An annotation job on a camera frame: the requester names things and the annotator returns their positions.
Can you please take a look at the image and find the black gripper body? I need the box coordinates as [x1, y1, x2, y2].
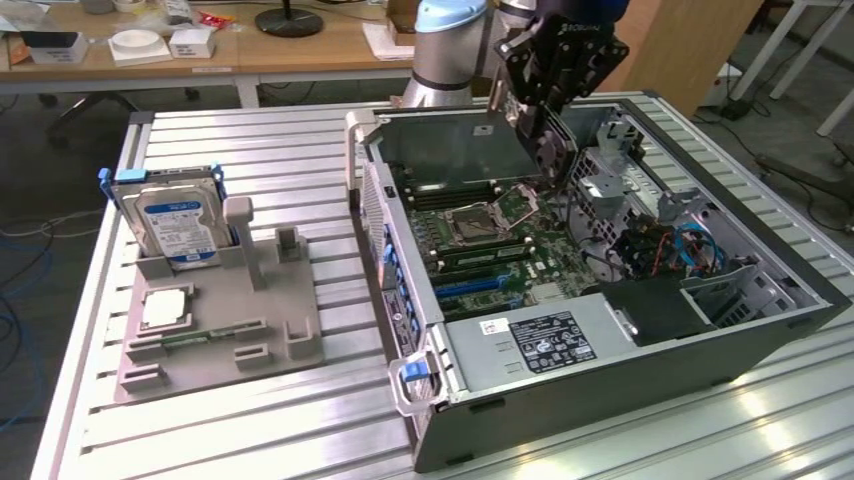
[532, 0, 630, 49]

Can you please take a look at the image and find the black graphics card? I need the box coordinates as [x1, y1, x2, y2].
[489, 74, 577, 174]

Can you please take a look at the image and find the wooden cabinet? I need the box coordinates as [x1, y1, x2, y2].
[593, 0, 766, 116]

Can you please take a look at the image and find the white foam sheet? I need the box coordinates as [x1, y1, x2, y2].
[362, 22, 417, 61]

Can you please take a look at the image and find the cardboard box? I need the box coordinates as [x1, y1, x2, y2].
[386, 0, 429, 34]

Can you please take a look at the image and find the black power adapter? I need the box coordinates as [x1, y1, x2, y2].
[718, 98, 754, 121]

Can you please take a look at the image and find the silver disk bay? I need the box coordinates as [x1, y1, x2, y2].
[574, 118, 669, 237]

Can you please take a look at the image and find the open socket cover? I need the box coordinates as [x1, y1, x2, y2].
[493, 182, 544, 231]

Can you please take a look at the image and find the CPU socket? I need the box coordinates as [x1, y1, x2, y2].
[444, 203, 514, 242]

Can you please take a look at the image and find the black round lamp base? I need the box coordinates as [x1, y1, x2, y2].
[254, 0, 326, 38]

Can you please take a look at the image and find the installed black RAM stick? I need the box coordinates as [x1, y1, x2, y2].
[438, 242, 537, 274]

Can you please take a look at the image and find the green motherboard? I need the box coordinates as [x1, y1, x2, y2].
[390, 167, 602, 324]

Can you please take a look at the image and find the blue expansion slot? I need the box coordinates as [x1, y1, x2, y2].
[432, 272, 510, 301]

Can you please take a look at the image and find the small white labelled box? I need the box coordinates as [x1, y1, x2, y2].
[167, 27, 219, 60]

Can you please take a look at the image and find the white round holder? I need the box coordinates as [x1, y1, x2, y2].
[107, 28, 174, 68]

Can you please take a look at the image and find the grey power supply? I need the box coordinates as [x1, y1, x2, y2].
[444, 292, 637, 394]

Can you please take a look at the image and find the hard disk with blue caddy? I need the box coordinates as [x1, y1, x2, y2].
[98, 162, 226, 274]

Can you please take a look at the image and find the wooden desk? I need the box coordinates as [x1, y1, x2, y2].
[0, 0, 509, 109]

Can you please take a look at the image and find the black open PC case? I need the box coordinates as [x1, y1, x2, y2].
[343, 97, 854, 474]

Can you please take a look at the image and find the black office chair base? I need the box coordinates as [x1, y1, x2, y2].
[39, 89, 146, 149]

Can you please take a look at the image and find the white box with black lid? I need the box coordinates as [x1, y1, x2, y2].
[19, 30, 91, 65]

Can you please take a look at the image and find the silver CPU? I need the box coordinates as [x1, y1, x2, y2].
[142, 289, 193, 326]

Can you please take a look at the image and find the green RAM stick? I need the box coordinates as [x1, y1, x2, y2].
[161, 325, 263, 349]

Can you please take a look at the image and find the grey parts rack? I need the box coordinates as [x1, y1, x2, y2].
[114, 196, 329, 404]

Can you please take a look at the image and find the white table frame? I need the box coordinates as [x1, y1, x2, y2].
[730, 0, 854, 136]

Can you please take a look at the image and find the red wire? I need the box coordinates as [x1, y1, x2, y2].
[652, 230, 677, 275]

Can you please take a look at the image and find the blue wire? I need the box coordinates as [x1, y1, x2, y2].
[672, 225, 728, 277]

